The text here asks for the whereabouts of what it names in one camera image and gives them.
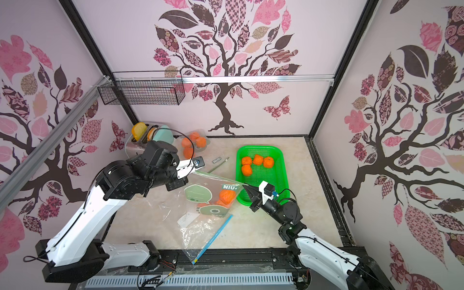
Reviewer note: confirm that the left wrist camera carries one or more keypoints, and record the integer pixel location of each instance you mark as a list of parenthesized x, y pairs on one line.
[(186, 167)]

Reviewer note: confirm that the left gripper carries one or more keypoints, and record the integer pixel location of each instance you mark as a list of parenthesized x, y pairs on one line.
[(174, 182)]

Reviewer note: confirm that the blue-zip clear bag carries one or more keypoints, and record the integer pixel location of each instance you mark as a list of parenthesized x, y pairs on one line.
[(198, 228)]

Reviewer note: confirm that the orange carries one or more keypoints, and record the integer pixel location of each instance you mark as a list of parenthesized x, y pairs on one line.
[(247, 170), (246, 161), (268, 162), (258, 160)]

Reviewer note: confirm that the rear green-zip bag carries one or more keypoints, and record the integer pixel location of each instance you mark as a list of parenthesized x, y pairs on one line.
[(194, 143)]

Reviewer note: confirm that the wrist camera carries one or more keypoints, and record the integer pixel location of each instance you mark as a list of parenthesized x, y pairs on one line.
[(186, 167), (267, 192)]

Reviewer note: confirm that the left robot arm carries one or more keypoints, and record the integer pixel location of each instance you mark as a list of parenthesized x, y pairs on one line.
[(75, 254)]

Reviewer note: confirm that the black wire wall basket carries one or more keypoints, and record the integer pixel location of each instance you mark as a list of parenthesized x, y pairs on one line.
[(144, 88)]

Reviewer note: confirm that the mint green toaster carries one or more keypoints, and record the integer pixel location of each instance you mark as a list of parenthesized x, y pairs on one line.
[(155, 132)]

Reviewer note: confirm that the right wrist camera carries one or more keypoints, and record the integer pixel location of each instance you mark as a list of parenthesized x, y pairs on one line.
[(267, 192)]

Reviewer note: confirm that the green-zip bag of oranges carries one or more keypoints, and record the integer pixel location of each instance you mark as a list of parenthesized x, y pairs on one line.
[(211, 195)]

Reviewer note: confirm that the green plastic basket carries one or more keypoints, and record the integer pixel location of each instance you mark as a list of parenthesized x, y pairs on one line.
[(275, 176)]

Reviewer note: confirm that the white cable duct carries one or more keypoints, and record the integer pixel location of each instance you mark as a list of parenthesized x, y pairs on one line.
[(160, 281)]

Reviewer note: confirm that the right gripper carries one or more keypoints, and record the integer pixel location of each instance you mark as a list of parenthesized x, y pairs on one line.
[(257, 197)]

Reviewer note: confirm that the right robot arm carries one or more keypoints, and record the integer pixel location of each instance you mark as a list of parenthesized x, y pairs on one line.
[(307, 250)]

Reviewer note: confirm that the yellow toast slice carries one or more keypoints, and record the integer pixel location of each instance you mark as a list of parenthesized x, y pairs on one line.
[(139, 131)]

